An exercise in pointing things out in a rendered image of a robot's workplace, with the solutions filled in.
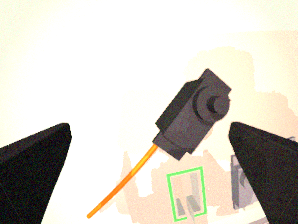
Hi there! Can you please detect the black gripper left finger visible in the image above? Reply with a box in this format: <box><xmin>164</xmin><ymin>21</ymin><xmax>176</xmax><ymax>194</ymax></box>
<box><xmin>0</xmin><ymin>123</ymin><xmax>72</xmax><ymax>224</ymax></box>

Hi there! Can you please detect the dark grey micro servo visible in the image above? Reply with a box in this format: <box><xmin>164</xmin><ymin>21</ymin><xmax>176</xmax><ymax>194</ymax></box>
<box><xmin>86</xmin><ymin>68</ymin><xmax>231</xmax><ymax>218</ymax></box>

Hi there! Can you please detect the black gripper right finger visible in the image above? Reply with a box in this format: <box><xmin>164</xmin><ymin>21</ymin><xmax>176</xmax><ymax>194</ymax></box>
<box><xmin>227</xmin><ymin>121</ymin><xmax>298</xmax><ymax>224</ymax></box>

